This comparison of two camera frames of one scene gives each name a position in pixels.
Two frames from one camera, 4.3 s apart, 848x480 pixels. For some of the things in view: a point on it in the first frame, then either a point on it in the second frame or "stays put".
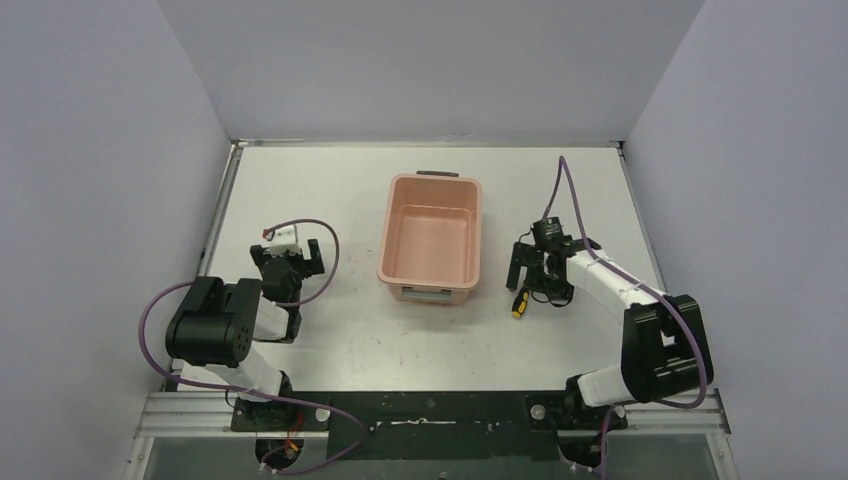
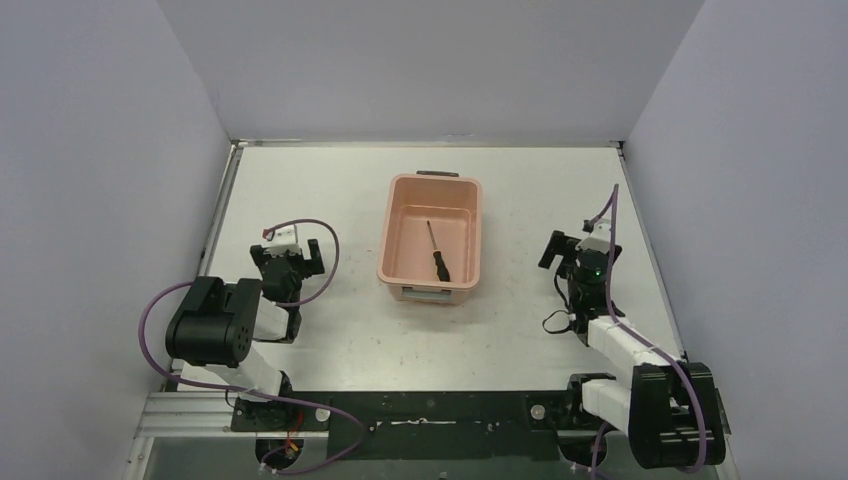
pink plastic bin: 430,237 stays put
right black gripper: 558,290 -> 564,245
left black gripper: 291,261 stays put
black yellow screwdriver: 520,303 -> 442,270
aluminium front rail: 201,414 stays put
